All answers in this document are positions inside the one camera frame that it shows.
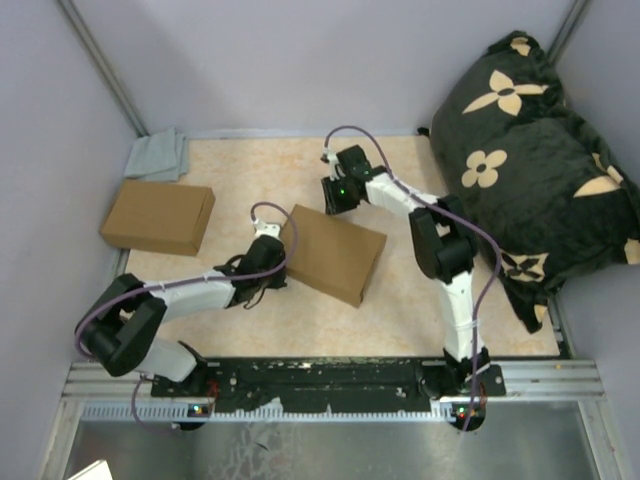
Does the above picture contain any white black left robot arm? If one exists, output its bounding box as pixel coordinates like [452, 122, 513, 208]
[75, 220, 286, 397]

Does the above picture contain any black floral plush pillow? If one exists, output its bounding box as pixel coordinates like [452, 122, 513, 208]
[429, 31, 639, 332]

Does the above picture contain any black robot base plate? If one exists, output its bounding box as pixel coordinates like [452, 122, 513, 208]
[151, 357, 506, 430]

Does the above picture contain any white paper corner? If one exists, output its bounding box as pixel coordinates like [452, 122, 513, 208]
[68, 460, 113, 480]

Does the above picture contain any aluminium frame rail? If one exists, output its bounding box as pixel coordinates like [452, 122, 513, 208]
[62, 358, 604, 424]

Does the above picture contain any grey folded cloth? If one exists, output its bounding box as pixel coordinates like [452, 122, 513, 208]
[124, 127, 189, 182]

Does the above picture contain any brown cardboard box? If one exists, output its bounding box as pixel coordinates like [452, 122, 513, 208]
[100, 179, 215, 256]
[280, 204, 387, 307]

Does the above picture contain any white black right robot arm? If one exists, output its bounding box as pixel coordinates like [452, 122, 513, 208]
[321, 145, 490, 396]

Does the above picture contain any closed brown cardboard box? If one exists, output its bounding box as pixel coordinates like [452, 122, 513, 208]
[100, 179, 215, 256]

